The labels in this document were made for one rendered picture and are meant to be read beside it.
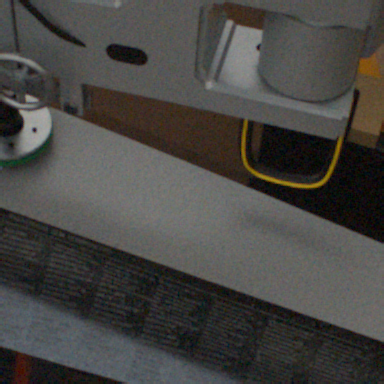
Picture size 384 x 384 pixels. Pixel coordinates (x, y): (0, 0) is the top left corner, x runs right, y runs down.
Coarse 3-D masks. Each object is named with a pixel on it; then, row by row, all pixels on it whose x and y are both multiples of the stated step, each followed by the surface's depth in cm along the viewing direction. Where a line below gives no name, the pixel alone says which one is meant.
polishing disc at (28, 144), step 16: (32, 112) 221; (48, 112) 221; (16, 128) 216; (48, 128) 218; (0, 144) 214; (16, 144) 214; (32, 144) 215; (48, 144) 218; (0, 160) 213; (16, 160) 213
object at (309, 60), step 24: (264, 24) 171; (288, 24) 162; (312, 24) 161; (264, 48) 173; (288, 48) 166; (312, 48) 164; (336, 48) 164; (360, 48) 170; (264, 72) 176; (288, 72) 170; (312, 72) 168; (336, 72) 169; (312, 96) 173; (336, 96) 175
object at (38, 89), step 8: (8, 88) 197; (32, 88) 197; (40, 88) 196; (56, 88) 195; (32, 96) 199; (40, 96) 198; (56, 96) 197; (88, 96) 194; (64, 104) 193; (72, 104) 193; (88, 104) 196; (72, 112) 194
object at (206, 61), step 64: (64, 0) 169; (128, 0) 167; (192, 0) 162; (256, 0) 158; (320, 0) 154; (64, 64) 183; (128, 64) 178; (192, 64) 174; (256, 64) 181; (320, 128) 178
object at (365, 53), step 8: (376, 16) 172; (376, 24) 173; (368, 32) 175; (376, 32) 175; (368, 40) 177; (376, 40) 177; (368, 48) 178; (376, 48) 180; (360, 56) 181; (368, 56) 180
